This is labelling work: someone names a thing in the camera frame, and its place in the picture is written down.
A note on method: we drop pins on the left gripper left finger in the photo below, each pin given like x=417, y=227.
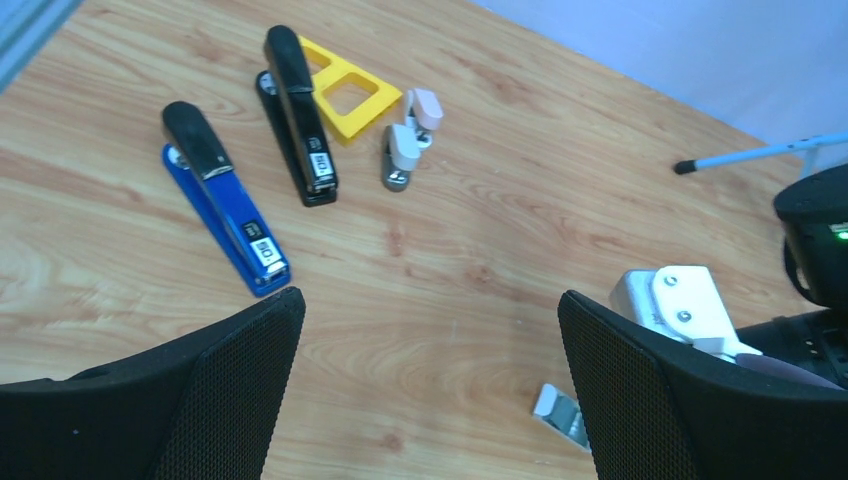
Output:
x=202, y=406

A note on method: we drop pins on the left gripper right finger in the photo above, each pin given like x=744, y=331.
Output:
x=655, y=408

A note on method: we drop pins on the grey white stapler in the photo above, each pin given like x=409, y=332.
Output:
x=401, y=155

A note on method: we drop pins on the pink stapler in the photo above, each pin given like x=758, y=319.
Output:
x=424, y=114

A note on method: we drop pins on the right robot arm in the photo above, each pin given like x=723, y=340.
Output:
x=813, y=214

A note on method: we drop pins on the light blue music stand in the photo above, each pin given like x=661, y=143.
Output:
x=809, y=147

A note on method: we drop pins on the yellow plastic triangle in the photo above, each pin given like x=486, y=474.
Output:
x=350, y=98

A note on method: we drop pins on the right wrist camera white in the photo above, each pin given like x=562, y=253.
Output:
x=680, y=302

